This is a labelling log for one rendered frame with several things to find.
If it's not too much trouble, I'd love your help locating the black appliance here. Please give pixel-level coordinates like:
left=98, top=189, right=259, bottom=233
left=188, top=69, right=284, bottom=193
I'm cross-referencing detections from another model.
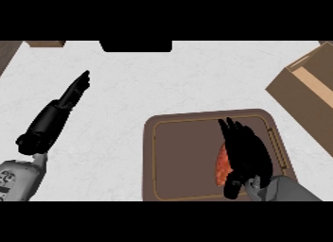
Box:
left=98, top=41, right=173, bottom=53

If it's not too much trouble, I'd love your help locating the small brown wooden block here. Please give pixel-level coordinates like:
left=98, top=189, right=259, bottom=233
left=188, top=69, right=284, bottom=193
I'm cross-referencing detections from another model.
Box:
left=26, top=41, right=67, bottom=48

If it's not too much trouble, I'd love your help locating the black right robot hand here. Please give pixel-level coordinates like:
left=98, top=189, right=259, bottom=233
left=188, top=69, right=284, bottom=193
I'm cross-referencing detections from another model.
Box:
left=218, top=116, right=274, bottom=200

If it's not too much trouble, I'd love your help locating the brown cardboard box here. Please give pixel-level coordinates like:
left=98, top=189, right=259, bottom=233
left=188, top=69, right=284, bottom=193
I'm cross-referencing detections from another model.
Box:
left=265, top=41, right=333, bottom=170

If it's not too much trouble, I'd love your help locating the brown tray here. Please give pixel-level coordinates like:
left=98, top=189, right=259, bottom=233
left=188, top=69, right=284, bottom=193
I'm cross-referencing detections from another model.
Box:
left=141, top=108, right=297, bottom=202

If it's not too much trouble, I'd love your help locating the orange sweet potato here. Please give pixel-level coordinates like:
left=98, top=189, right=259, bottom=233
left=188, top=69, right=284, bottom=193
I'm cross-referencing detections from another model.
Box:
left=213, top=142, right=235, bottom=187

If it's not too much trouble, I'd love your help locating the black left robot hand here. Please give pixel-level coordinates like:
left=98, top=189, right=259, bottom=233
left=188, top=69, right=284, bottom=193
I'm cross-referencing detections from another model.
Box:
left=14, top=70, right=91, bottom=156

